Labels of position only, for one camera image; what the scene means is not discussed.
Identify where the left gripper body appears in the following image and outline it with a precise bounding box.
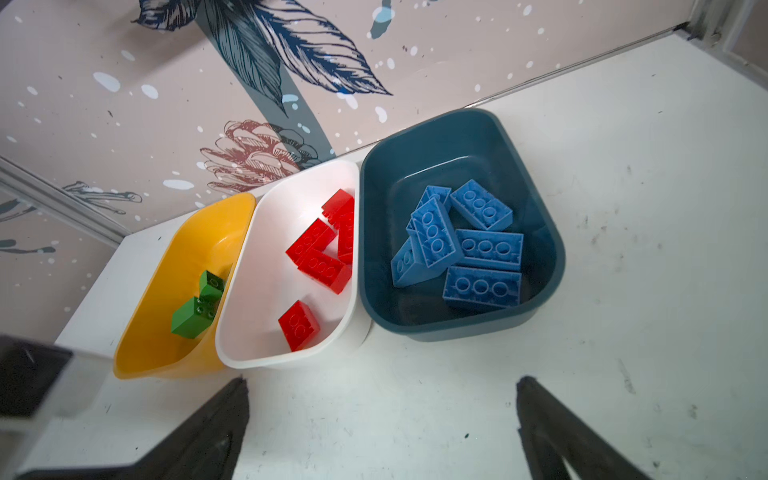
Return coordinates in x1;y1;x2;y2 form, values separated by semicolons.
1;335;113;479

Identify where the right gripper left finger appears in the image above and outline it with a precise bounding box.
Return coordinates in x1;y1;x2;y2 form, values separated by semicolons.
18;377;250;479

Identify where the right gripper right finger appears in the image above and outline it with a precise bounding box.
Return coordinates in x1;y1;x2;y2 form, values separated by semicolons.
516;376;648;479

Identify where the green square lego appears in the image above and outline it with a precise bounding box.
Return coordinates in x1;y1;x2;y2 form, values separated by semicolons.
171;297;218;340

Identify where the small red lego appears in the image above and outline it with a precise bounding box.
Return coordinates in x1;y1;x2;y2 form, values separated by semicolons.
278;300;321;352

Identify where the white plastic bin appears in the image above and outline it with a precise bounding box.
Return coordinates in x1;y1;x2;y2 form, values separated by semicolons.
215;160;372;370

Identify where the blue lego diagonal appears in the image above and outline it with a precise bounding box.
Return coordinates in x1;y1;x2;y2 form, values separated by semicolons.
455;229;524;272

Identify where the yellow plastic bin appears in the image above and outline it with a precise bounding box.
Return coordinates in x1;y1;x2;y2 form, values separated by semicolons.
113;193;257;380

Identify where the teal plastic bin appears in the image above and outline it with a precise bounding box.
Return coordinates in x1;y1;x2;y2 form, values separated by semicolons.
356;109;566;341

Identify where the light blue lego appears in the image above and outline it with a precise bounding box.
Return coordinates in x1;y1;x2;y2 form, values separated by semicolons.
390;238;446;288

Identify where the blue lego bottom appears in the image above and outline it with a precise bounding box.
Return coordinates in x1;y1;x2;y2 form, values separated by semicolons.
411;199;463;273

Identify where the red lego diagonal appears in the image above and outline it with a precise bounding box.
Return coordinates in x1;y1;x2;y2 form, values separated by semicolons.
337;206;355;265

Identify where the red square lego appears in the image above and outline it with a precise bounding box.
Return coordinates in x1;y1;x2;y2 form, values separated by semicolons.
322;189;354;219

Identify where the red long lego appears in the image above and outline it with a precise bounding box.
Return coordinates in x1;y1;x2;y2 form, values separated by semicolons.
286;219;337;266

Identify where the blue long lego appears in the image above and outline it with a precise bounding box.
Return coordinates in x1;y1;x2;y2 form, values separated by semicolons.
406;185;452;237

